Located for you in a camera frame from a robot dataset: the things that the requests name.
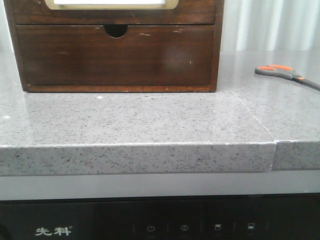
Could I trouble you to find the black appliance control panel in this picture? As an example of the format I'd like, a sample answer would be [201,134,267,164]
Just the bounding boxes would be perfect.
[0,193,320,240]

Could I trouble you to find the dark wooden drawer cabinet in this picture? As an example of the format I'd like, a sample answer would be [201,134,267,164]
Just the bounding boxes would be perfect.
[3,0,224,93]

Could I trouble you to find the dark wooden drawer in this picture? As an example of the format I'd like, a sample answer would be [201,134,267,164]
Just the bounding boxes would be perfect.
[17,25,215,86]

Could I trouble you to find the white label in brass frame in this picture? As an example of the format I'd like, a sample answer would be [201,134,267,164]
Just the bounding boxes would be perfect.
[44,0,179,10]

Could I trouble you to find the orange grey handled scissors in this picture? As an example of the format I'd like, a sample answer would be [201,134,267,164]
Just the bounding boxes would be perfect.
[254,64,320,91]

